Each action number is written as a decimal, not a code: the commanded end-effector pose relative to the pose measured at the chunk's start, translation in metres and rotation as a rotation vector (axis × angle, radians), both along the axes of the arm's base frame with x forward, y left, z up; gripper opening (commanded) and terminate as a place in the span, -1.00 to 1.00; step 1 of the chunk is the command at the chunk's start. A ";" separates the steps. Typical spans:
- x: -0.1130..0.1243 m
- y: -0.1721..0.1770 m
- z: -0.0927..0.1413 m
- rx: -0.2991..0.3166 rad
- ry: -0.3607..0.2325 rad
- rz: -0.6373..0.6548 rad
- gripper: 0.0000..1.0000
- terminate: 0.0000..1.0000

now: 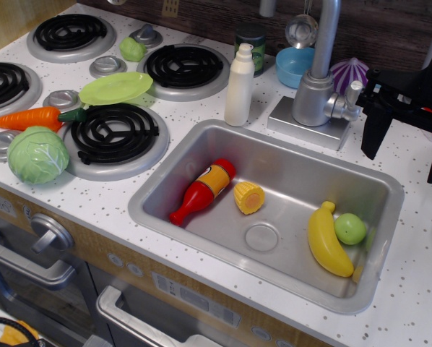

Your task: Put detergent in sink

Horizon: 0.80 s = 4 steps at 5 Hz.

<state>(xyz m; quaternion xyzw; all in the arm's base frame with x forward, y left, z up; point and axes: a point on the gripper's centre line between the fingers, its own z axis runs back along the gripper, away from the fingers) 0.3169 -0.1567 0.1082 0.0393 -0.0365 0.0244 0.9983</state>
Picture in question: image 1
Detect black cable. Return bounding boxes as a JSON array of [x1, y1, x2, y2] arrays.
[[0, 316, 40, 347]]

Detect silver stove knob front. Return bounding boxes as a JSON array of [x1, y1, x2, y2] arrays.
[[0, 130, 21, 163]]

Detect blue plastic bowl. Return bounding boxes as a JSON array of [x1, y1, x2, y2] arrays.
[[275, 47, 314, 89]]

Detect silver toy faucet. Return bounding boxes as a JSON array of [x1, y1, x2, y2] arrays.
[[267, 0, 363, 150]]

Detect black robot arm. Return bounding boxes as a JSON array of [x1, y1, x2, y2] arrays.
[[357, 58, 432, 159]]

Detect silver stove knob top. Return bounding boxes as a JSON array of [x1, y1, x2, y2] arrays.
[[129, 24, 163, 49]]

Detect dark green can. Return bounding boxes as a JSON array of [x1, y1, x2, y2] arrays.
[[234, 22, 267, 77]]

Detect purple white onion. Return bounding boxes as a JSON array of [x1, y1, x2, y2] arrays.
[[330, 57, 369, 95]]

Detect stove burner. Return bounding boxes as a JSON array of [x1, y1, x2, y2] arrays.
[[59, 103, 170, 181], [137, 43, 230, 102], [27, 14, 116, 64], [0, 62, 43, 116]]

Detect yellow toy banana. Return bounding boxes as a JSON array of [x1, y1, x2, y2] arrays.
[[307, 201, 354, 278]]

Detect silver metal sink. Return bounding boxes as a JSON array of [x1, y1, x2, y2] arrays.
[[129, 120, 405, 314]]

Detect back left stove burner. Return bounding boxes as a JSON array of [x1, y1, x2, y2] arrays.
[[27, 14, 116, 64]]

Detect silver oven door handle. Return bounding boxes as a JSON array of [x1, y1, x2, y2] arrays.
[[0, 244, 77, 290]]

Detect small green lettuce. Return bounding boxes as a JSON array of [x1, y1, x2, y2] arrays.
[[119, 37, 147, 62]]

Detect orange toy carrot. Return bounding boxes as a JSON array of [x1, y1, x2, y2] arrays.
[[0, 106, 87, 132]]

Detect yellow corn piece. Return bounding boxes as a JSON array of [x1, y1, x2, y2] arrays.
[[233, 181, 265, 215]]

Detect large green cabbage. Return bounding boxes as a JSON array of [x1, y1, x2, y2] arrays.
[[7, 126, 70, 185]]

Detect red ketchup bottle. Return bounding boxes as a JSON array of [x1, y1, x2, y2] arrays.
[[169, 158, 236, 226]]

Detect green plastic plate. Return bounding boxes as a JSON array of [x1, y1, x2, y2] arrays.
[[79, 72, 154, 106]]

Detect front left stove burner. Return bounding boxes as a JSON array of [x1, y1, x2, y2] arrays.
[[0, 62, 43, 116]]

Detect yellow cloth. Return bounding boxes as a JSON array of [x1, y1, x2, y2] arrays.
[[0, 320, 40, 346]]

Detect silver stove knob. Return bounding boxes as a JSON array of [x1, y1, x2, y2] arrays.
[[129, 24, 163, 49], [0, 130, 21, 163], [89, 56, 127, 79], [43, 90, 84, 112]]

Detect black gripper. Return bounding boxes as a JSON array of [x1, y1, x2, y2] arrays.
[[357, 67, 432, 184]]

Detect back right stove burner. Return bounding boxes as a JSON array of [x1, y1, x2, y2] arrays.
[[137, 43, 230, 102]]

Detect white detergent bottle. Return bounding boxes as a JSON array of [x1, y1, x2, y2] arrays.
[[224, 43, 255, 127]]

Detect silver dishwasher handle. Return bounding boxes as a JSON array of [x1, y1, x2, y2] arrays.
[[96, 286, 220, 347]]

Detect front right stove burner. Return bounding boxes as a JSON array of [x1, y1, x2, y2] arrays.
[[59, 103, 170, 181]]

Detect silver stove knob left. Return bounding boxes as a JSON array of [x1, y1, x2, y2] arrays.
[[43, 90, 84, 112]]

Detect hanging silver ladle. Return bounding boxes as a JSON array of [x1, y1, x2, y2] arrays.
[[285, 0, 319, 49]]

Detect silver oven dial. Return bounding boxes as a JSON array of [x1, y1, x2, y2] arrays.
[[30, 213, 74, 254]]

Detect silver stove knob centre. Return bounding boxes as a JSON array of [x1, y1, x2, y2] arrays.
[[89, 56, 127, 79]]

